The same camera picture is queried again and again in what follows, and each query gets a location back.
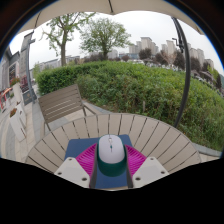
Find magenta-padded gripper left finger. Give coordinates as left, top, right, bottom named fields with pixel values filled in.
left=54, top=143, right=100, bottom=189

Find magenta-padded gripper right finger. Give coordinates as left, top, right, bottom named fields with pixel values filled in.
left=123, top=144, right=170, bottom=189

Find white and teal computer mouse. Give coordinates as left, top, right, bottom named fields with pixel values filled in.
left=96, top=134, right=129, bottom=178

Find dark blue mouse pad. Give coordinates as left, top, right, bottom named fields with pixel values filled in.
left=63, top=134, right=135, bottom=190

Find grey slatted outdoor chair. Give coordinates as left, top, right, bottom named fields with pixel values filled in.
left=37, top=83, right=98, bottom=136

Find white planter with flowers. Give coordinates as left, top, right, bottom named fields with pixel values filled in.
left=8, top=107, right=27, bottom=143

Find green hedge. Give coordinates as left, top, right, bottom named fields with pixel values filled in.
left=34, top=60, right=224, bottom=153

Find dark curved umbrella pole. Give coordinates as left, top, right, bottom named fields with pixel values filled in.
left=171, top=16, right=192, bottom=130

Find dark sign pillar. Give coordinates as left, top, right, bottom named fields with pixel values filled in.
left=18, top=30, right=38, bottom=106

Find distant apartment buildings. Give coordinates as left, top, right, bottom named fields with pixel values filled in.
left=127, top=36, right=216, bottom=71

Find bare-trunked sparse tree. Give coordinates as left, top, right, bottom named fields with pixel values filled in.
left=41, top=12, right=96, bottom=68

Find round leafy green tree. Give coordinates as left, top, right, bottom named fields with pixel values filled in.
left=78, top=17, right=133, bottom=62

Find beige patio umbrella canopy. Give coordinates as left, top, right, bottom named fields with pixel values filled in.
left=16, top=0, right=205, bottom=36

